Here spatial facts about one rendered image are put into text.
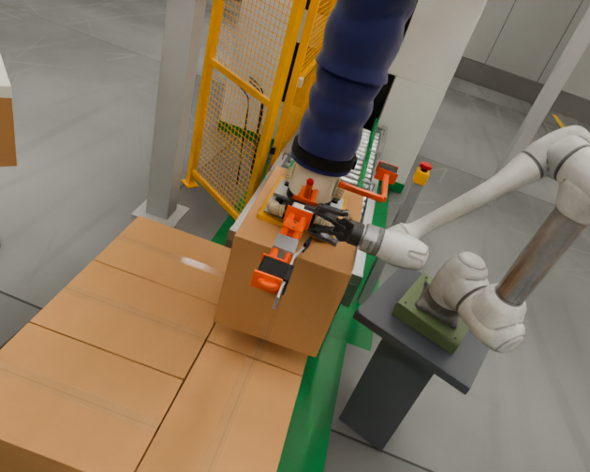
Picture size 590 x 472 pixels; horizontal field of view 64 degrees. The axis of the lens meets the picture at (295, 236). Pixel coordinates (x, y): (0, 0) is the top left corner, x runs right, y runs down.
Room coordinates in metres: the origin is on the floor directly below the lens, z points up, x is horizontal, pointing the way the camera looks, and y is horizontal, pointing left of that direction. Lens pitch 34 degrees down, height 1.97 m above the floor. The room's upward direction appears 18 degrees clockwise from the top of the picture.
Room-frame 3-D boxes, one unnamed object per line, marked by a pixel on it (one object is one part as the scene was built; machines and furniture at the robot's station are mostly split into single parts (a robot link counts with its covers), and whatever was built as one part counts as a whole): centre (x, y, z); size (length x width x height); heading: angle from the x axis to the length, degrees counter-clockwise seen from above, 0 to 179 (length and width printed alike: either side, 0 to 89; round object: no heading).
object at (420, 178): (2.44, -0.56, 0.50); 0.07 x 0.07 x 1.00; 87
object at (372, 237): (1.26, -0.23, 1.20); 0.09 x 0.06 x 0.09; 177
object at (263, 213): (1.54, 0.09, 1.09); 0.34 x 0.10 x 0.05; 177
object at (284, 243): (1.07, 0.02, 1.20); 0.07 x 0.07 x 0.04; 87
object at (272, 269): (0.93, 0.03, 1.21); 0.08 x 0.07 x 0.05; 177
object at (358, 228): (1.26, -0.15, 1.20); 0.09 x 0.07 x 0.08; 87
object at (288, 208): (1.28, 0.01, 1.20); 0.10 x 0.08 x 0.06; 87
